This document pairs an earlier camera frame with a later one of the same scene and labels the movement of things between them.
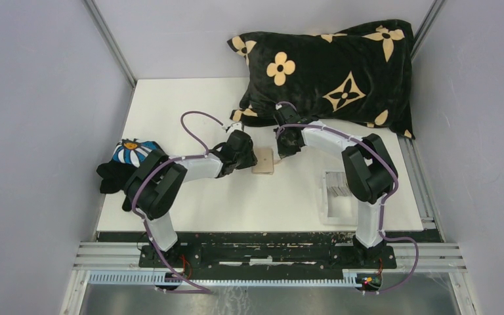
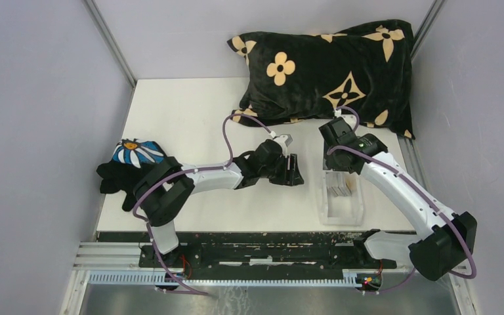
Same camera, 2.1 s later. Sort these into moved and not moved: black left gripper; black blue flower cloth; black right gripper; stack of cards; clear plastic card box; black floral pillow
Moved: black right gripper; black left gripper
Not moved: black blue flower cloth; black floral pillow; stack of cards; clear plastic card box
